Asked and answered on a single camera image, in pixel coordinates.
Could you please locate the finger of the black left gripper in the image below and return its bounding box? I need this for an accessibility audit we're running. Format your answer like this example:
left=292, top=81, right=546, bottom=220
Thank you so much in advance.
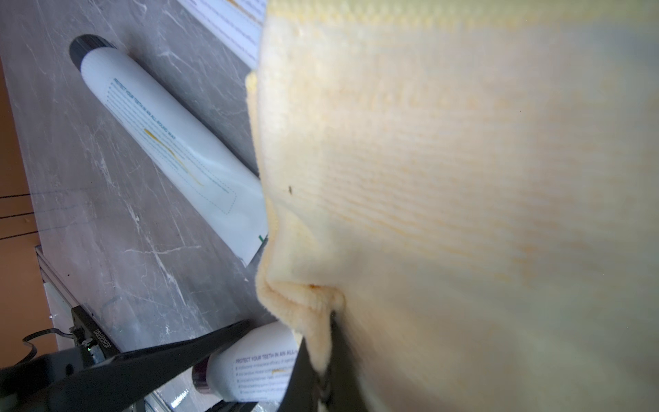
left=1, top=320, right=252, bottom=411

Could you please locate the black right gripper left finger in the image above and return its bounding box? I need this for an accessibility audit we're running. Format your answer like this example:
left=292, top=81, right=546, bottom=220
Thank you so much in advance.
left=278, top=339, right=319, bottom=412

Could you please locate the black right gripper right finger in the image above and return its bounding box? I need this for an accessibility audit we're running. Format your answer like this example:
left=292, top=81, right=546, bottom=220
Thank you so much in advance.
left=326, top=312, right=368, bottom=412

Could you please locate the white toothpaste tube purple cap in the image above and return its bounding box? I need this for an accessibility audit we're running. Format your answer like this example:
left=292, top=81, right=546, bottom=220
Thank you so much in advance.
left=192, top=321, right=300, bottom=403

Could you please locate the yellow cleaning cloth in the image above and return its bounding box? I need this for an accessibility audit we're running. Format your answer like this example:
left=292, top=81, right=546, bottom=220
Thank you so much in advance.
left=246, top=1, right=658, bottom=411

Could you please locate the white tube green cap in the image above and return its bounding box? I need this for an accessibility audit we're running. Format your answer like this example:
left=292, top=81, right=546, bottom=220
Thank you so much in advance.
left=69, top=34, right=269, bottom=265

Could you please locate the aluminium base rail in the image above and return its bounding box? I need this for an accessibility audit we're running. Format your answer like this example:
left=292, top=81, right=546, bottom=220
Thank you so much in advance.
left=34, top=245, right=176, bottom=412

